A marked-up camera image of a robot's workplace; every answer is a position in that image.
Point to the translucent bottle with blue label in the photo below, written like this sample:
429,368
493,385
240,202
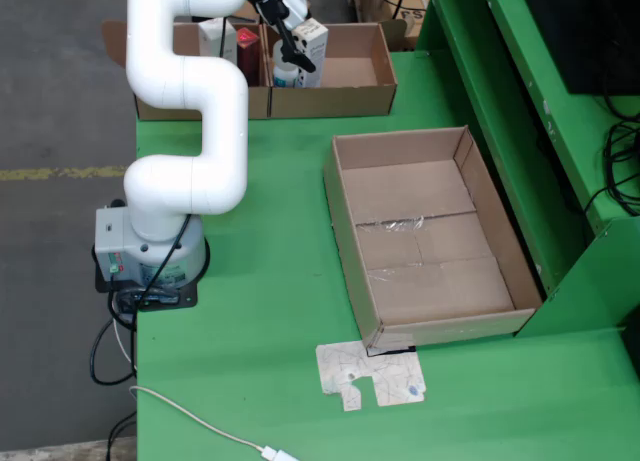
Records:
284,76

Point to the shallow cardboard tray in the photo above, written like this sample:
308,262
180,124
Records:
450,291

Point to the dark red box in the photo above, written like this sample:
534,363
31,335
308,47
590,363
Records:
249,56

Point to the printed cardboard box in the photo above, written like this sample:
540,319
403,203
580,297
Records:
375,1

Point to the grey robot base unit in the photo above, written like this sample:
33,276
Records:
112,246

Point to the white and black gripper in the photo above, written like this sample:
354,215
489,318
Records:
285,1

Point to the brown cardboard box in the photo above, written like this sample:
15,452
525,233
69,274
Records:
350,71
155,106

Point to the tall white carton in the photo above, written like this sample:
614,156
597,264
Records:
210,38

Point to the white scribbled paper sticker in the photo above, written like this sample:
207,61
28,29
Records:
390,376

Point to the black monitor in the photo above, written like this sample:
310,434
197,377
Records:
575,31

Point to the cow print carton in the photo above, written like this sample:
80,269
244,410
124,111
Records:
314,46

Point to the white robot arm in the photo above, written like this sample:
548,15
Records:
215,96

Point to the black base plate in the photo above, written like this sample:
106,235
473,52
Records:
180,301

